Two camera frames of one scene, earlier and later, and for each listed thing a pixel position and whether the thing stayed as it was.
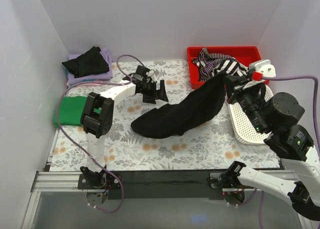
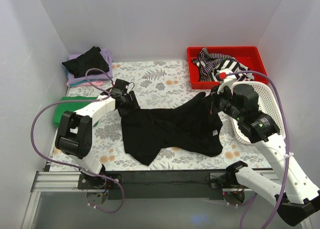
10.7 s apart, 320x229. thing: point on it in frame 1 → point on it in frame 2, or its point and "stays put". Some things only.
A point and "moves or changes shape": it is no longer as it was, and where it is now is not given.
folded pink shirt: x=86 y=84 stays put
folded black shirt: x=91 y=63 stays put
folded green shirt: x=70 y=111 stays put
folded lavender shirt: x=108 y=75 stays put
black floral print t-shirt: x=203 y=104 moves or changes shape
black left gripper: x=155 y=92 → x=132 y=102
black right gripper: x=235 y=88 → x=215 y=99
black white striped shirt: x=210 y=65 stays put
